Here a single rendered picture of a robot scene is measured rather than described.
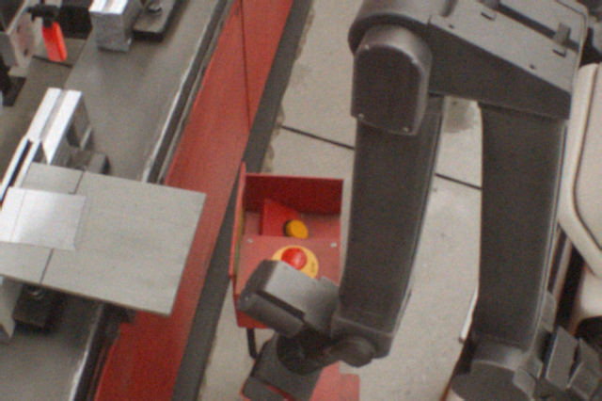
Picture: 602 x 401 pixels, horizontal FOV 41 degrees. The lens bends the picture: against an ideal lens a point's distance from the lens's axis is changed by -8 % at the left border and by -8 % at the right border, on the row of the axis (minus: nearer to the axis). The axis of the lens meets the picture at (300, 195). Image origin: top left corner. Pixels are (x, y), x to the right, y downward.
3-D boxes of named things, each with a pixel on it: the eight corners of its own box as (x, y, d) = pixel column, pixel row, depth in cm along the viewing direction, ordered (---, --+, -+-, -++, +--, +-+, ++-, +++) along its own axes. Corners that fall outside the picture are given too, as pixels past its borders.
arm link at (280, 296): (379, 360, 76) (409, 282, 81) (270, 298, 74) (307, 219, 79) (320, 385, 86) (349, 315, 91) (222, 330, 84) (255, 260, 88)
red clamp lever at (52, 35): (66, 65, 106) (52, 11, 98) (39, 61, 107) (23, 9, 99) (71, 55, 107) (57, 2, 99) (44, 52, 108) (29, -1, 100)
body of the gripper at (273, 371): (250, 377, 91) (277, 365, 85) (285, 300, 96) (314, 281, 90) (301, 405, 92) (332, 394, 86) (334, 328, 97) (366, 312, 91)
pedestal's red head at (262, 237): (336, 333, 139) (340, 280, 124) (236, 328, 140) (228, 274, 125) (340, 228, 150) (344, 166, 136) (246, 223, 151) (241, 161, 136)
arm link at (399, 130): (444, 61, 43) (485, -56, 49) (339, 31, 44) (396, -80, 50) (379, 383, 79) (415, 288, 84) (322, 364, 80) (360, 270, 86)
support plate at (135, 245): (170, 317, 104) (168, 313, 103) (-12, 273, 107) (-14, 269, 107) (207, 198, 114) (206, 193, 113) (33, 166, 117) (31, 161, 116)
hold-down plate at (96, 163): (48, 335, 115) (43, 326, 113) (16, 326, 116) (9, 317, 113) (111, 165, 131) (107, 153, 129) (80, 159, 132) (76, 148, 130)
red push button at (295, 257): (306, 280, 132) (307, 268, 129) (279, 279, 132) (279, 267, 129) (308, 257, 134) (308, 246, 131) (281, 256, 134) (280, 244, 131)
